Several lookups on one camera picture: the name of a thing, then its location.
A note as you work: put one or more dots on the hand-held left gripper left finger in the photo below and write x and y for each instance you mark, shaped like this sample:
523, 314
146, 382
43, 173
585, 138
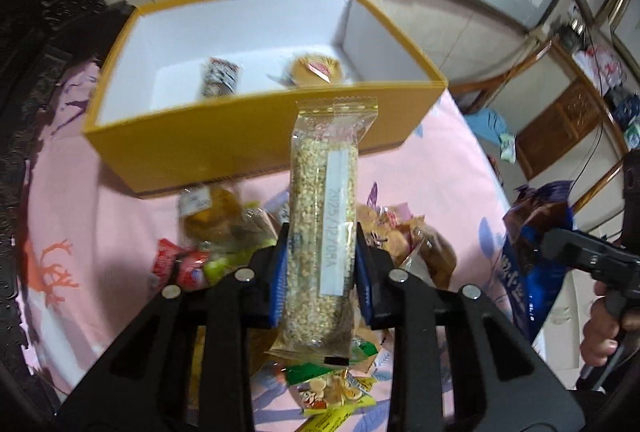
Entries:
277, 282

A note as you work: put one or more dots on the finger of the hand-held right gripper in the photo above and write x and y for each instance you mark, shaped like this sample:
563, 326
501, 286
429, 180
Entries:
575, 248

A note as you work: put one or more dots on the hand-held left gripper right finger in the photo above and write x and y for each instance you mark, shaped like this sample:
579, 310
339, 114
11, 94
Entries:
364, 287

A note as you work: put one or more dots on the blue snack bag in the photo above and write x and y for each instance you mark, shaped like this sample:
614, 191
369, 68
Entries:
520, 262

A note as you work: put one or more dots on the clear grain bar packet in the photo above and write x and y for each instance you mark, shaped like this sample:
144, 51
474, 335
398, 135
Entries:
315, 192

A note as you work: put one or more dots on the yellow cardboard box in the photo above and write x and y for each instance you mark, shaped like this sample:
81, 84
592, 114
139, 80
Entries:
200, 147

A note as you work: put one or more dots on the person's right hand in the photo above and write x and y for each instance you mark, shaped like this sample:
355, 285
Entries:
600, 332

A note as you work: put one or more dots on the green snack packet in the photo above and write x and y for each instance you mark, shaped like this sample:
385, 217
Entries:
225, 262

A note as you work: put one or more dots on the brown bread packet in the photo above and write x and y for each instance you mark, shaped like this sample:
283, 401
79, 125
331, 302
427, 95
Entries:
210, 212

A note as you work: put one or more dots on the yellow cartoon snack packet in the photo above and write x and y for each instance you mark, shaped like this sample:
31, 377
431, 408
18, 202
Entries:
330, 392

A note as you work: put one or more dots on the red snack packet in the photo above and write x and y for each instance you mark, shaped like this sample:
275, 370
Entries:
164, 262

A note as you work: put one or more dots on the wooden cabinet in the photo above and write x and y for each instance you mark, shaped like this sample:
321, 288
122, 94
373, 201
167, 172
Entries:
565, 112

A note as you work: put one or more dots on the pile of clothes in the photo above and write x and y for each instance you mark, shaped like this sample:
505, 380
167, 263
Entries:
615, 82

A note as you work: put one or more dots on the light blue cloth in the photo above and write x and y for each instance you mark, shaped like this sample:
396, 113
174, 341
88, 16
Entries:
490, 122

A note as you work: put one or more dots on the pink floral tablecloth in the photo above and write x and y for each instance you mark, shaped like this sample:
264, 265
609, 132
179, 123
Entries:
100, 232

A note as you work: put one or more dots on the striped snack packet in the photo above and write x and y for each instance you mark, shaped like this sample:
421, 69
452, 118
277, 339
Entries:
220, 77

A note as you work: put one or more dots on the round cake packet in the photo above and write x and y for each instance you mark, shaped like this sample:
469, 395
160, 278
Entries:
312, 68

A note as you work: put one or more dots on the dark carved furniture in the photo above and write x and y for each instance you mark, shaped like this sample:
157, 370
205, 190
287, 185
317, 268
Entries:
45, 37

